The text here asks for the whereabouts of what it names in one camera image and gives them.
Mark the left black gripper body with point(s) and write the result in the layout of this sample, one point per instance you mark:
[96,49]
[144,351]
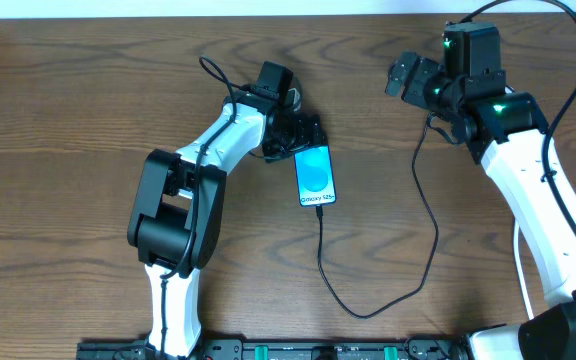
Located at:
[298,141]

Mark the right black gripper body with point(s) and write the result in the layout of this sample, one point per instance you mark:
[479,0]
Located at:
[419,80]

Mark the blue screen Galaxy smartphone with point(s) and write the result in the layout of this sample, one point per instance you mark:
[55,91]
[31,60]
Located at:
[315,178]

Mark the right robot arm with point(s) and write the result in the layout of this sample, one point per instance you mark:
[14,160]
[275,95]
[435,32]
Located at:
[505,133]

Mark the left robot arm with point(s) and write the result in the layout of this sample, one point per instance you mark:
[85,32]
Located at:
[177,213]

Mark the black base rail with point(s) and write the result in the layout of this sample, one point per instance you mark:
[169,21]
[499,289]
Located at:
[233,349]

